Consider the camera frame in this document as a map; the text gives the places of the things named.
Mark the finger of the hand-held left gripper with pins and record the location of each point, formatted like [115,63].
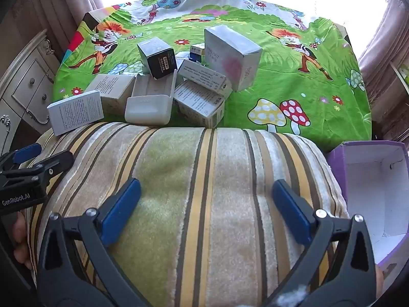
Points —
[54,163]
[27,153]

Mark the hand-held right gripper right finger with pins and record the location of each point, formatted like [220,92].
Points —
[292,211]

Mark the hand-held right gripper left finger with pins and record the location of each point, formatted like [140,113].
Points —
[123,211]

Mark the white box with grey text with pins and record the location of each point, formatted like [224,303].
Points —
[75,113]

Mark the purple cardboard box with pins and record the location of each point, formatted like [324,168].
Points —
[367,192]

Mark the beige cardboard box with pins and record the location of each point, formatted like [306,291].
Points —
[111,89]

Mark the white plastic case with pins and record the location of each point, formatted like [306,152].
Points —
[147,108]

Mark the white box with barcode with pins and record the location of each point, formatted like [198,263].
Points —
[198,102]

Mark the black and grey box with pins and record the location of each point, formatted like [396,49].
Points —
[159,60]

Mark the long silver printed box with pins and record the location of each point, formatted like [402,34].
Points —
[199,73]

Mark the white box with pink print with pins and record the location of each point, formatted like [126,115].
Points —
[233,57]

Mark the yellow and white box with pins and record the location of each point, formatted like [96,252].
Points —
[197,52]

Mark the person's left hand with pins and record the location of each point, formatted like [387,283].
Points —
[20,239]

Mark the cream carved nightstand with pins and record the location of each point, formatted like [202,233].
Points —
[28,83]

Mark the striped velvet cushion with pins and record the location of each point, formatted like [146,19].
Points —
[204,198]

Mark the green cartoon printed cloth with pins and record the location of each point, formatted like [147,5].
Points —
[278,83]

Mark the pink patterned curtain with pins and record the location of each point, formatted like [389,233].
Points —
[48,6]
[386,32]

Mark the white shelf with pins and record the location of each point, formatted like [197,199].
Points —
[401,80]

